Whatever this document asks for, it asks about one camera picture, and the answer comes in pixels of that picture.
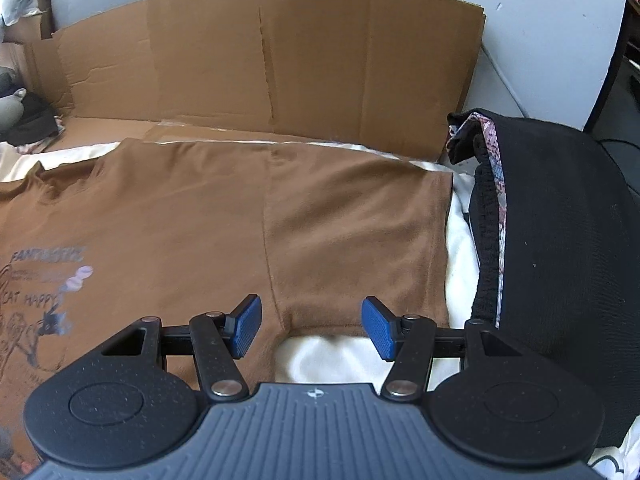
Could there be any flat cardboard sheet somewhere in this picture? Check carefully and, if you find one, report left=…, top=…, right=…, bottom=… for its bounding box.
left=22, top=0, right=487, bottom=163

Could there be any brown printed t-shirt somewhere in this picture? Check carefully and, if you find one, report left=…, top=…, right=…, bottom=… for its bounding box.
left=0, top=137, right=453, bottom=476

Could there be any white pillow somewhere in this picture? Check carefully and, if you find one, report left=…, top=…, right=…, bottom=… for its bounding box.
left=0, top=0, right=51, bottom=28

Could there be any grey neck pillow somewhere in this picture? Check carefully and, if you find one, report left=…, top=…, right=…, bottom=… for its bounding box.
left=0, top=67, right=28, bottom=133

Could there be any floral patterned garment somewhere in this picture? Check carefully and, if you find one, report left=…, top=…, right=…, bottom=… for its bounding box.
left=450, top=112, right=508, bottom=331

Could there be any folded black garment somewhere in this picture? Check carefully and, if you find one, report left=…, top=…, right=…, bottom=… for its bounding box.
left=447, top=107, right=640, bottom=451

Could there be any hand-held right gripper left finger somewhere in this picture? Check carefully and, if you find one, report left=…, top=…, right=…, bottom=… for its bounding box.
left=100, top=294, right=263, bottom=403

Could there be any crumpled black cloth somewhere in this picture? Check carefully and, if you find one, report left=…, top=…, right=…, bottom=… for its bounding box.
left=0, top=92, right=63, bottom=146

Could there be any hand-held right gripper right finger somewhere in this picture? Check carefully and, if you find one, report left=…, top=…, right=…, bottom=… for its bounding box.
left=361, top=296, right=528, bottom=403

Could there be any cream bear print blanket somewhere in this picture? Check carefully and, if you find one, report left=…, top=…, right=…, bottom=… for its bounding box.
left=0, top=132, right=640, bottom=480

